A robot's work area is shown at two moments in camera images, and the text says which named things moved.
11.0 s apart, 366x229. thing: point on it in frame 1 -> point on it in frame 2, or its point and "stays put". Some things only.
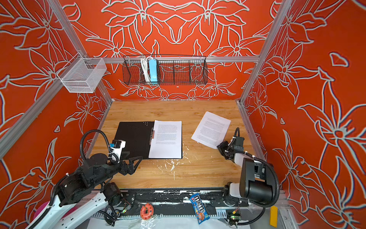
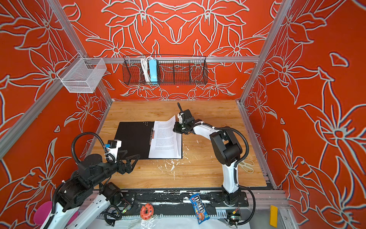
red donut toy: x=147 y=211 stays put
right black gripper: x=221 y=147 -> x=175 y=129
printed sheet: x=211 y=130 -> x=165 y=143
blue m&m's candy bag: x=201 y=212 stays put
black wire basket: x=171 y=70 stays put
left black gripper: x=127 y=169 stays put
